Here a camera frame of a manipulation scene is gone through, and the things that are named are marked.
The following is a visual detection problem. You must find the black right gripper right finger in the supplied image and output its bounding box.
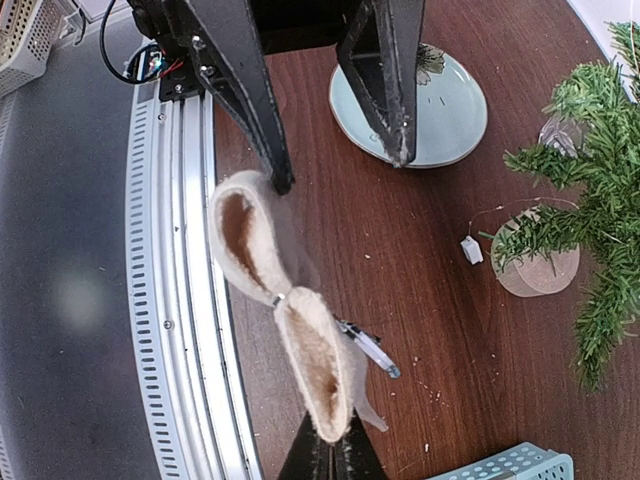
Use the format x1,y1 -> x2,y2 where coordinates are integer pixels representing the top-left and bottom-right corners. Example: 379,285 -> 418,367
332,413 -> 388,480

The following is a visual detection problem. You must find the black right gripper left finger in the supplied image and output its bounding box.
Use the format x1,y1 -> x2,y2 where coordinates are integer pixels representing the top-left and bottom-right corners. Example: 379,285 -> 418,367
277,413 -> 333,480

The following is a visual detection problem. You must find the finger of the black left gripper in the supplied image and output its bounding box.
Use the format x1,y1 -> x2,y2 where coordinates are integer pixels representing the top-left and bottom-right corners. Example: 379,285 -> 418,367
336,0 -> 425,167
183,1 -> 294,195

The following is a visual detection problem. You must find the blue plastic basket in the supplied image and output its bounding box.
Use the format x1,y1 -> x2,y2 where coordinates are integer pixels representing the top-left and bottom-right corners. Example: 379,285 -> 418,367
433,442 -> 574,480

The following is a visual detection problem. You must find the beige burlap bow ornament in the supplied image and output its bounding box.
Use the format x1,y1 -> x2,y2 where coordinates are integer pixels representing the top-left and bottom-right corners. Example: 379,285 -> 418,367
208,170 -> 400,443

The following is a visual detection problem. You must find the small green christmas tree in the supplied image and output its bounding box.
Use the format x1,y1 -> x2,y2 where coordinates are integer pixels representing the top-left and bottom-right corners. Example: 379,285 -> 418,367
491,21 -> 639,391

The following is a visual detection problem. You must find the fairy light wire string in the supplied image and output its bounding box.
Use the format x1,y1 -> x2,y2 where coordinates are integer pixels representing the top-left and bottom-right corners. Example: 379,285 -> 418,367
467,197 -> 581,241

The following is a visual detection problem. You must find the light green floral plate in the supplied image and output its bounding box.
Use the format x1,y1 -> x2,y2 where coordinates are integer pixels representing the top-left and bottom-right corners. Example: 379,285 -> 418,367
329,43 -> 488,169

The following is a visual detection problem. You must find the perforated metal box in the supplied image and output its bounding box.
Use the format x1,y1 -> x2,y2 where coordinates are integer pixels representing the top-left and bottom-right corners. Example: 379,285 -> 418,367
1,0 -> 76,97

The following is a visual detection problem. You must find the clear drinking glass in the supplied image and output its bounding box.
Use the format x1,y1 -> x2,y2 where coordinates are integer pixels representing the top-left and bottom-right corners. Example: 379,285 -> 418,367
538,113 -> 591,157

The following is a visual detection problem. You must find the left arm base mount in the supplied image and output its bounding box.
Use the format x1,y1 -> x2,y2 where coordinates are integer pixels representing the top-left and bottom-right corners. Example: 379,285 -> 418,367
99,1 -> 205,102

